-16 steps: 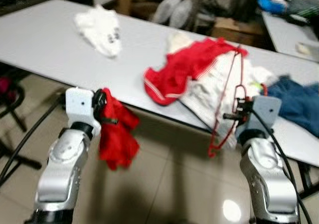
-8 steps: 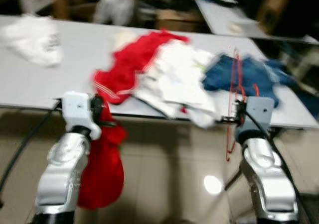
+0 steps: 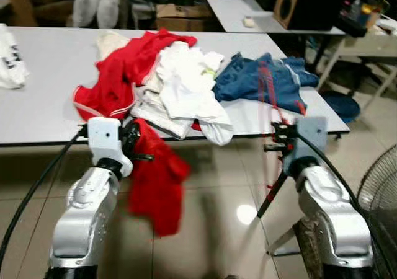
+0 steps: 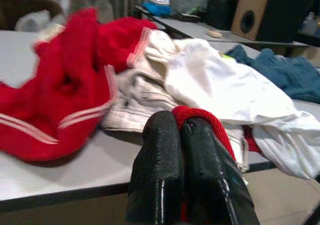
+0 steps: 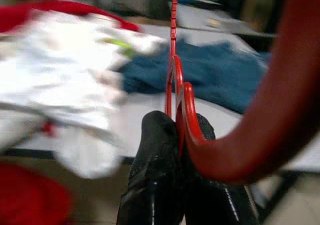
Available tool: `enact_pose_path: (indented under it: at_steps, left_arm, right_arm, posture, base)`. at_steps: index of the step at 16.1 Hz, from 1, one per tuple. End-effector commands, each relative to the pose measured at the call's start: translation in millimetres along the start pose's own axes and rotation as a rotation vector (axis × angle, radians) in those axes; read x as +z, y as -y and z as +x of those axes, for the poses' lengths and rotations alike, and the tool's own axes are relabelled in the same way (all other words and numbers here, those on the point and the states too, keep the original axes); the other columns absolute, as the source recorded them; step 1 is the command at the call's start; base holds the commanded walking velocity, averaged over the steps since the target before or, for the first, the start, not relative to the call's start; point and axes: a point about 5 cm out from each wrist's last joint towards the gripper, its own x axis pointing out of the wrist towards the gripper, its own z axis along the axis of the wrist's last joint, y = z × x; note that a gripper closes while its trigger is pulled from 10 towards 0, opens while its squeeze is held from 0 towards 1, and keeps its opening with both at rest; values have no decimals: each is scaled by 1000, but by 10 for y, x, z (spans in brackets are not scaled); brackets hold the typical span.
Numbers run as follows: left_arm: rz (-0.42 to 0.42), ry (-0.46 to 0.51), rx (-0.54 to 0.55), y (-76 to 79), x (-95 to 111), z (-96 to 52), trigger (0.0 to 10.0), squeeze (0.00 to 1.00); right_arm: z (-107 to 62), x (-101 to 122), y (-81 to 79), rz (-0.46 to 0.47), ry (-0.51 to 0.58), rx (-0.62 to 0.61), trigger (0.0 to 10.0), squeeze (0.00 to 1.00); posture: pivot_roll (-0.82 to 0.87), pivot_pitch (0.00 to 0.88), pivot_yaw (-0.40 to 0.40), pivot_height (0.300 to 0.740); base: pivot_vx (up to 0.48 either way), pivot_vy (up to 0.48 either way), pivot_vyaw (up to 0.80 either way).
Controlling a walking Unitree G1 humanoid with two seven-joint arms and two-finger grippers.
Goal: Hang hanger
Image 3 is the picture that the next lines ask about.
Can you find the blue denim garment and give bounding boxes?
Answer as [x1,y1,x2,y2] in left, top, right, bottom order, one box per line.
[213,51,320,115]

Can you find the wooden loudspeaker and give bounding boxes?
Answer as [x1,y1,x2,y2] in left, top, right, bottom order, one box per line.
[273,0,345,32]

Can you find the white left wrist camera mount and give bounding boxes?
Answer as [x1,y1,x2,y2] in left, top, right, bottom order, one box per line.
[87,117,134,177]

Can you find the red clothes hanger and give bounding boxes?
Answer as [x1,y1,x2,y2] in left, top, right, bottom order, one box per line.
[256,59,308,193]

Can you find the pale grey desk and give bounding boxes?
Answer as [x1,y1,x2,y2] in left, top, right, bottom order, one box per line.
[202,0,348,38]

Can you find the long white table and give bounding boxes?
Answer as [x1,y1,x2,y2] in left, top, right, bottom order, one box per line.
[0,26,351,146]

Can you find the crumpled white shirt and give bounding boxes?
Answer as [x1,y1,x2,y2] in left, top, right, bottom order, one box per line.
[154,40,235,146]

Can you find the cream garment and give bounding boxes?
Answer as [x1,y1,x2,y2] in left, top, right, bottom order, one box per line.
[96,31,131,60]

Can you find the red polo shirt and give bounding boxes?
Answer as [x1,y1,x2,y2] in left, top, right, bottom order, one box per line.
[127,118,192,237]

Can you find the grey pillow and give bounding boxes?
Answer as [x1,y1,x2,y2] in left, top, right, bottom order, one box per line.
[71,0,103,29]
[96,0,120,30]

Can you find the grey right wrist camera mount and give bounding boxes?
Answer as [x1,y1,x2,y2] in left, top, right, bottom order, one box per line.
[292,117,328,168]

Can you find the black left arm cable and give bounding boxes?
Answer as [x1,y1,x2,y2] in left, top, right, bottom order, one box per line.
[0,125,87,273]

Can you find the cream desk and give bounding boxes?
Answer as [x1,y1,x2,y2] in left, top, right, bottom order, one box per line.
[319,15,397,109]

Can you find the blue round stool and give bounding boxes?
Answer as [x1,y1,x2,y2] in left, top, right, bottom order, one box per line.
[319,92,360,123]

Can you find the black tray of bottles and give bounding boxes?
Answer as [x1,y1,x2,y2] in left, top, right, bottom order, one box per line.
[338,0,382,38]

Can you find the plain brown cardboard box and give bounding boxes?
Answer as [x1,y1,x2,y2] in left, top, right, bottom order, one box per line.
[155,3,215,32]

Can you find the brown sofa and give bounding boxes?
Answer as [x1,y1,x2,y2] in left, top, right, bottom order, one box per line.
[0,0,81,27]

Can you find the red garment with white stripe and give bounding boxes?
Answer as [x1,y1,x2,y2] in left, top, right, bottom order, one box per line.
[73,28,198,122]

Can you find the black floor fan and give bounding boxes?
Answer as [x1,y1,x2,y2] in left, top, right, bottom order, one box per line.
[357,146,397,279]

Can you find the off-white trousers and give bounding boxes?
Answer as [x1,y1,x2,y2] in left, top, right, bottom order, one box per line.
[130,84,194,140]

